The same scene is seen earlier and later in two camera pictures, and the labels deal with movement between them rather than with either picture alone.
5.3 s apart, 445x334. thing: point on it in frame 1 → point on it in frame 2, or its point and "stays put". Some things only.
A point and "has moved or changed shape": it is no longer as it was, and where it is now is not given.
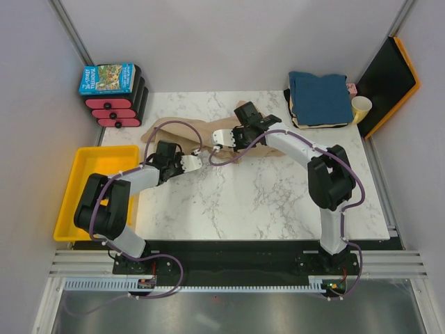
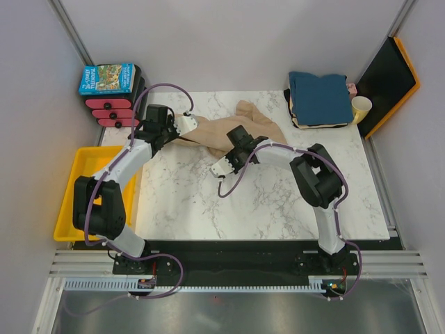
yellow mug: [361, 106] stays put
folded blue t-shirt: [320, 99] stays put
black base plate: [310, 259] stays put
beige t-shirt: [192, 135] has moved or changed shape
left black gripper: [177, 158] → [170, 122]
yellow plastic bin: [105, 161] stays put
